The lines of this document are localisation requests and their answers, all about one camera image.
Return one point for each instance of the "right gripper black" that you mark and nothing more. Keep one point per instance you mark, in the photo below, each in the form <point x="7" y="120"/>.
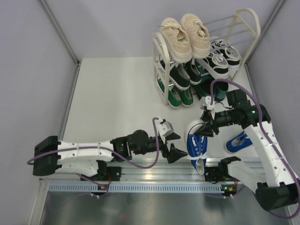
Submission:
<point x="207" y="116"/>

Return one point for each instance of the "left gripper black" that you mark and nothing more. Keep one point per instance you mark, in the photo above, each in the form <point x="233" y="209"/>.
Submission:
<point x="174" y="154"/>

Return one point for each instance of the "blue canvas sneaker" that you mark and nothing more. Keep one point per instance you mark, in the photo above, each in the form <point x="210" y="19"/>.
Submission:
<point x="196" y="146"/>
<point x="238" y="143"/>

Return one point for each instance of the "green canvas sneaker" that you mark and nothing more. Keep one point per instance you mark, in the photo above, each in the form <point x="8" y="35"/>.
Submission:
<point x="186" y="97"/>
<point x="174" y="99"/>

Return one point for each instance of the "green loafer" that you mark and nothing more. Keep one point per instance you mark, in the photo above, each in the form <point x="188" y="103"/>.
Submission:
<point x="220" y="90"/>
<point x="203" y="88"/>

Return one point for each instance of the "black canvas sneaker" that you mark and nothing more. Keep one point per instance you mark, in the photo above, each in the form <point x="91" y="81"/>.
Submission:
<point x="178" y="74"/>
<point x="193" y="73"/>

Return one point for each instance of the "black white sneaker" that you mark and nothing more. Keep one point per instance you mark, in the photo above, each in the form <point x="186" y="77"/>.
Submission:
<point x="215" y="64"/>
<point x="230" y="53"/>

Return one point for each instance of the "beige sneaker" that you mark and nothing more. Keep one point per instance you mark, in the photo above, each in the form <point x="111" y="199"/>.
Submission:
<point x="176" y="39"/>
<point x="198" y="35"/>

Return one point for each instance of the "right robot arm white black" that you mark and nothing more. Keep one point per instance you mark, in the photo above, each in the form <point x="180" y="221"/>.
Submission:
<point x="280" y="185"/>

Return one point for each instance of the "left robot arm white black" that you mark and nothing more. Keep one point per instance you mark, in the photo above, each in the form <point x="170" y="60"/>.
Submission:
<point x="90" y="159"/>

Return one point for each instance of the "cream shoe rack metal bars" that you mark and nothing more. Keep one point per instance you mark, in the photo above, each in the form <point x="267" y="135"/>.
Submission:
<point x="241" y="30"/>

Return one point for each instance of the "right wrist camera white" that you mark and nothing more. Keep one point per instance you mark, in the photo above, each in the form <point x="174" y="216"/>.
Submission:
<point x="208" y="105"/>

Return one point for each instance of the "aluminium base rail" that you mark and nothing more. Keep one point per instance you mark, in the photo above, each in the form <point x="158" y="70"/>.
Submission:
<point x="180" y="171"/>

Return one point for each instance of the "perforated cable duct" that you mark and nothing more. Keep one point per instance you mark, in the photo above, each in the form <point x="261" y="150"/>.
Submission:
<point x="142" y="188"/>

